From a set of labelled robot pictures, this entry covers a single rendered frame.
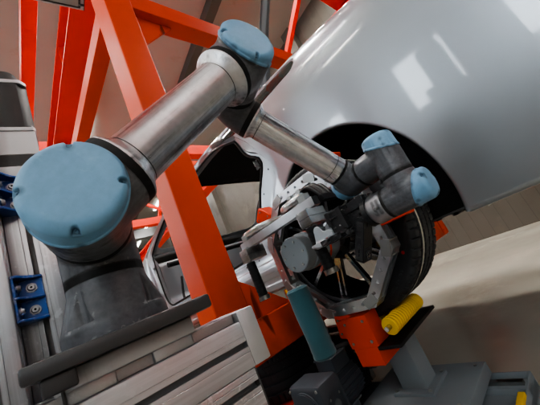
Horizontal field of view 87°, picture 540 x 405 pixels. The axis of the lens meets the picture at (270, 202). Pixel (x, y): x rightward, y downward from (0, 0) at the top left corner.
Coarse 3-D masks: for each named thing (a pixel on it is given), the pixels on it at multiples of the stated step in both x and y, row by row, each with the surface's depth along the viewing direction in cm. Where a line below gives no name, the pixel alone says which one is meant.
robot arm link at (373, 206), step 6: (366, 198) 70; (372, 198) 68; (366, 204) 69; (372, 204) 68; (378, 204) 66; (366, 210) 69; (372, 210) 67; (378, 210) 67; (384, 210) 73; (372, 216) 68; (378, 216) 67; (384, 216) 67; (390, 216) 66; (378, 222) 68; (384, 222) 69
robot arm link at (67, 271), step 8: (128, 240) 45; (120, 248) 43; (128, 248) 46; (136, 248) 49; (56, 256) 43; (112, 256) 44; (120, 256) 45; (128, 256) 46; (136, 256) 47; (64, 264) 43; (72, 264) 42; (80, 264) 42; (88, 264) 42; (96, 264) 42; (64, 272) 43; (72, 272) 42; (80, 272) 42; (64, 280) 43
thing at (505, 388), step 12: (504, 372) 104; (516, 372) 101; (528, 372) 98; (492, 384) 100; (504, 384) 97; (516, 384) 95; (528, 384) 93; (492, 396) 98; (504, 396) 96; (516, 396) 93; (528, 396) 89
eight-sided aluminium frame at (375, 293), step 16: (304, 176) 111; (288, 192) 120; (368, 192) 97; (272, 208) 126; (272, 240) 128; (384, 240) 91; (272, 256) 130; (384, 256) 96; (288, 272) 126; (384, 272) 93; (288, 288) 124; (384, 288) 98; (320, 304) 113; (336, 304) 113; (352, 304) 103; (368, 304) 98
